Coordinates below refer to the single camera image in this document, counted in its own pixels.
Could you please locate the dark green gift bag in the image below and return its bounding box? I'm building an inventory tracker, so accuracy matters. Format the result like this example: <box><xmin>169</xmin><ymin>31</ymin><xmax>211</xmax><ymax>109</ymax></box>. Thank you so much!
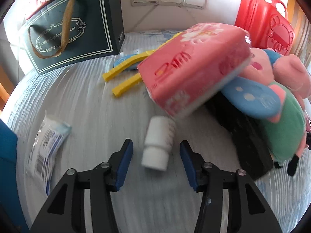
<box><xmin>25</xmin><ymin>0</ymin><xmax>125</xmax><ymax>75</ymax></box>

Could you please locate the blue round disc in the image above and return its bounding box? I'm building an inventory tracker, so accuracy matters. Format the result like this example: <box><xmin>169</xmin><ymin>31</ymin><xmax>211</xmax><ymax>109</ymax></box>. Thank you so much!
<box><xmin>113</xmin><ymin>54</ymin><xmax>140</xmax><ymax>70</ymax></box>

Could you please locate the blue plastic crate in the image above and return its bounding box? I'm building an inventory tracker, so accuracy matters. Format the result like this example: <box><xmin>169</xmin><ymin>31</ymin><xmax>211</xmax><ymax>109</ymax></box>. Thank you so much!
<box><xmin>1</xmin><ymin>122</ymin><xmax>30</xmax><ymax>232</ymax></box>

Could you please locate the pink pig plush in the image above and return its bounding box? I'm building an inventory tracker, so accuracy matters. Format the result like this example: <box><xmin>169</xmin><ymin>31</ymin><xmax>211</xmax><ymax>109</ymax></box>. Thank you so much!
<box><xmin>273</xmin><ymin>54</ymin><xmax>310</xmax><ymax>110</ymax></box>

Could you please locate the green-dress pig plush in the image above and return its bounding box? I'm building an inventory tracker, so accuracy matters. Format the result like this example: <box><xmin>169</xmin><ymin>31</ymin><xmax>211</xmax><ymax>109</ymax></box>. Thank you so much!
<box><xmin>263</xmin><ymin>82</ymin><xmax>309</xmax><ymax>176</ymax></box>

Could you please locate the white pill bottle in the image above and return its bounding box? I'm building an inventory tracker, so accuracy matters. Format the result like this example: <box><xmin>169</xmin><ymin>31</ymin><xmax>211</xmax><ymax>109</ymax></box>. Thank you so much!
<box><xmin>141</xmin><ymin>116</ymin><xmax>176</xmax><ymax>171</ymax></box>

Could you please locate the blue-dress pig plush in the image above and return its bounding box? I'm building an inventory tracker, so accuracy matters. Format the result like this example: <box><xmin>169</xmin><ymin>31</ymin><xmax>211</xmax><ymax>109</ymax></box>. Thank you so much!
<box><xmin>263</xmin><ymin>49</ymin><xmax>283</xmax><ymax>66</ymax></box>

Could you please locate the white wet wipes packet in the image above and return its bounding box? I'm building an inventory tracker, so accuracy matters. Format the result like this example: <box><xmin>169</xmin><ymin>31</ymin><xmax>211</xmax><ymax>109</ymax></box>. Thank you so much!
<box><xmin>26</xmin><ymin>114</ymin><xmax>72</xmax><ymax>195</ymax></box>

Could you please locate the black folded umbrella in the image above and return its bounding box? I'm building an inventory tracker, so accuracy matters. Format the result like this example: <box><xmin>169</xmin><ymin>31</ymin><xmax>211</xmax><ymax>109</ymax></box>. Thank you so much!
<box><xmin>204</xmin><ymin>92</ymin><xmax>273</xmax><ymax>180</ymax></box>

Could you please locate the pink-face pig plush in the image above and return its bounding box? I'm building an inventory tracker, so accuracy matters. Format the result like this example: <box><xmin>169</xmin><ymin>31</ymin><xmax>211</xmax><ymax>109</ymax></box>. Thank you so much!
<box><xmin>239</xmin><ymin>48</ymin><xmax>274</xmax><ymax>86</ymax></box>

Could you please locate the yellow plastic clip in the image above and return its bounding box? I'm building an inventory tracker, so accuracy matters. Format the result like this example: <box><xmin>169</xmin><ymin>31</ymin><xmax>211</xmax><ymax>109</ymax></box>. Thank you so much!
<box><xmin>102</xmin><ymin>32</ymin><xmax>182</xmax><ymax>98</ymax></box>

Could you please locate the red plastic suitcase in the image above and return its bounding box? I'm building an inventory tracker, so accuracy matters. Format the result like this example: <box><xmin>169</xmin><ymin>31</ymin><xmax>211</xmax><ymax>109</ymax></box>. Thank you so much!
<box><xmin>235</xmin><ymin>0</ymin><xmax>295</xmax><ymax>55</ymax></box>

